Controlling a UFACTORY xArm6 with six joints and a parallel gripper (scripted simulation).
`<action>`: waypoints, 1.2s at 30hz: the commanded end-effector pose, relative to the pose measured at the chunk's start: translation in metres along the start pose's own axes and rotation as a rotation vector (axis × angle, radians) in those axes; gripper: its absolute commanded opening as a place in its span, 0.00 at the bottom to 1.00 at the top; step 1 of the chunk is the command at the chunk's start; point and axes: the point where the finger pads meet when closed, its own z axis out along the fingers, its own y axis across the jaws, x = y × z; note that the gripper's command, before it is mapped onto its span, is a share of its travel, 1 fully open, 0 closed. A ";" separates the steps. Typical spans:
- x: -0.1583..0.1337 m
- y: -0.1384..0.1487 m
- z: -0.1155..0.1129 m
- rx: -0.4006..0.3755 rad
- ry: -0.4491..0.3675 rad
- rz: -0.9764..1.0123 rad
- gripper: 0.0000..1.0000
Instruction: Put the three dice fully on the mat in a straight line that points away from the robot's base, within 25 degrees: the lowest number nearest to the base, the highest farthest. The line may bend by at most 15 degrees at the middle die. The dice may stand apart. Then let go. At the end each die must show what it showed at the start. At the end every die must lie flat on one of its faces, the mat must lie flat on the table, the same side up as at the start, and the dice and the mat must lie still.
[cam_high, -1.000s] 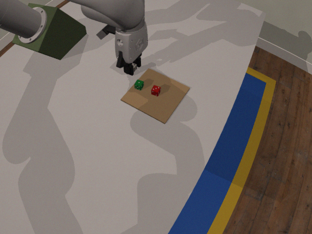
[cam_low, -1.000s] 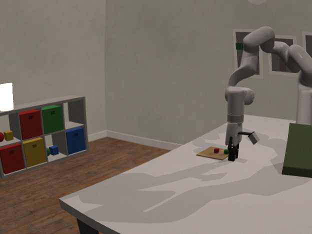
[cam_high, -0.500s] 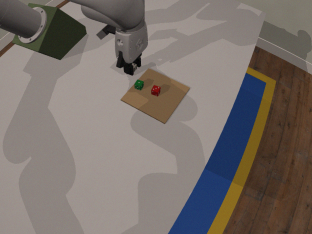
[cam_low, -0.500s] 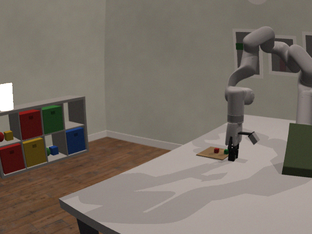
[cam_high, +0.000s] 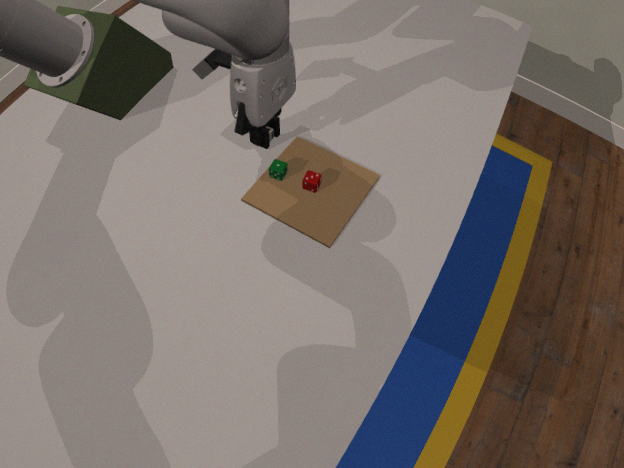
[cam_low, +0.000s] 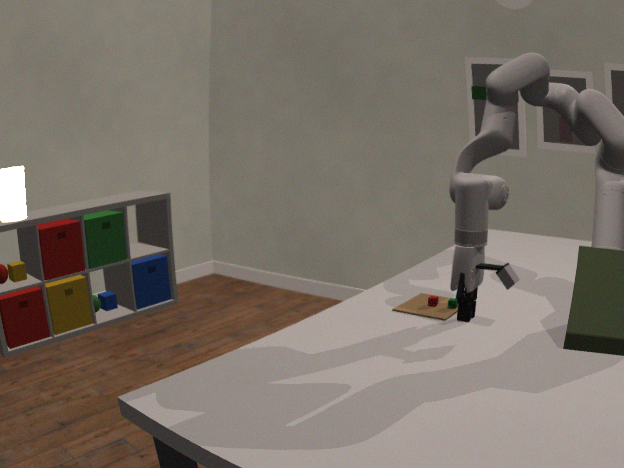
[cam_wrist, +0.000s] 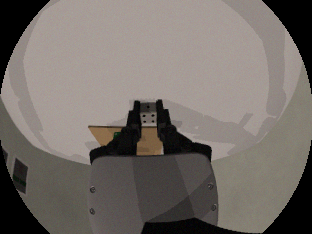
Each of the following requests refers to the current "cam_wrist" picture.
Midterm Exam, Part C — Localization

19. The green die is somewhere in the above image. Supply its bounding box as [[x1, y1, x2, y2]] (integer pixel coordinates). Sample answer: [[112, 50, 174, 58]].
[[113, 132, 120, 139]]

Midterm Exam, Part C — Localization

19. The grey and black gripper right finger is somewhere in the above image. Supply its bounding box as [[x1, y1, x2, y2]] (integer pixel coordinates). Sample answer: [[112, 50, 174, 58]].
[[156, 100, 212, 162]]

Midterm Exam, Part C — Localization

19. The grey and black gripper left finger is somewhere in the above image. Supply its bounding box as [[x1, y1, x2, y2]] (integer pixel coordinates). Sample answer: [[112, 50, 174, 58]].
[[89, 100, 142, 165]]

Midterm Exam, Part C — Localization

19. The brown square mat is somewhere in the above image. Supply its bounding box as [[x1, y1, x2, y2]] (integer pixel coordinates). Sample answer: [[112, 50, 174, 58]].
[[88, 126, 163, 155]]

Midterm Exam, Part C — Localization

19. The white die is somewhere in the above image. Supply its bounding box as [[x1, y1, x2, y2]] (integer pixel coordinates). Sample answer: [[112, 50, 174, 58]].
[[140, 102, 157, 124]]

